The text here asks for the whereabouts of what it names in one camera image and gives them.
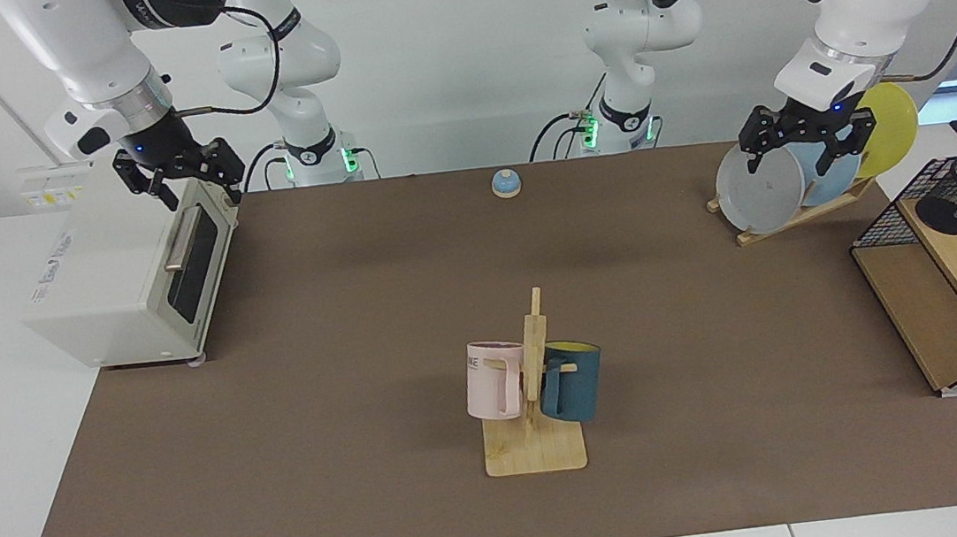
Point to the yellow plate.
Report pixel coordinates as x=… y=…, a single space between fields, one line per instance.
x=895 y=127

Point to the light blue plate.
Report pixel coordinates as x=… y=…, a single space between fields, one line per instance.
x=816 y=184

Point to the grey plate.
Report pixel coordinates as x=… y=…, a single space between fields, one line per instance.
x=769 y=193

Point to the white box with yellow labels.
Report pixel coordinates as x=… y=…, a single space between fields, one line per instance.
x=48 y=194

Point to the wooden plate rack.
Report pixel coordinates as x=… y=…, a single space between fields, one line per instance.
x=802 y=217

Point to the pale toaster oven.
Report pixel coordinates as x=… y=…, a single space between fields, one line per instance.
x=105 y=272

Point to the brown table cloth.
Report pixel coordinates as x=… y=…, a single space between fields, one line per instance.
x=320 y=365

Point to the small blue round bell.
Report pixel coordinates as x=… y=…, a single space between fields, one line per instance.
x=507 y=184

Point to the dark teal mug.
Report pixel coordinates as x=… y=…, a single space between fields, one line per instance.
x=579 y=382

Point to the pink mug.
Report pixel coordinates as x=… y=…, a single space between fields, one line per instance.
x=487 y=388

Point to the wooden cup stand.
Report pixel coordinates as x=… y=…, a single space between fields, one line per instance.
x=542 y=453

